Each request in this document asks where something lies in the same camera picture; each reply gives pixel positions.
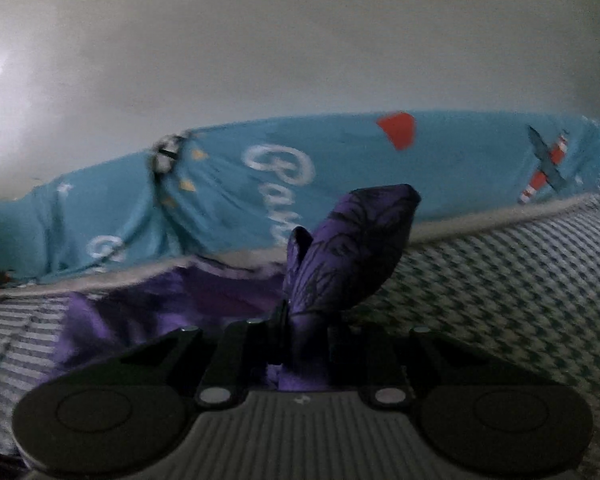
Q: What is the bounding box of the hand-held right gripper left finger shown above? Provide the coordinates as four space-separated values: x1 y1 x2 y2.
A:
117 301 288 407

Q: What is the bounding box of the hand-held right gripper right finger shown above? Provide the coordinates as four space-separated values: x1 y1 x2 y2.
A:
330 324 501 407

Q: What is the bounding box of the purple floral garment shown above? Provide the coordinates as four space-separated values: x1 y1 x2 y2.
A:
55 183 422 393

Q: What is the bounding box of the houndstooth mattress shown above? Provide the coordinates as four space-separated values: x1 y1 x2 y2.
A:
0 180 600 480

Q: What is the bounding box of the teal printed bed bumper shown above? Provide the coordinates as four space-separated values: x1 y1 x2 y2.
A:
0 110 600 286

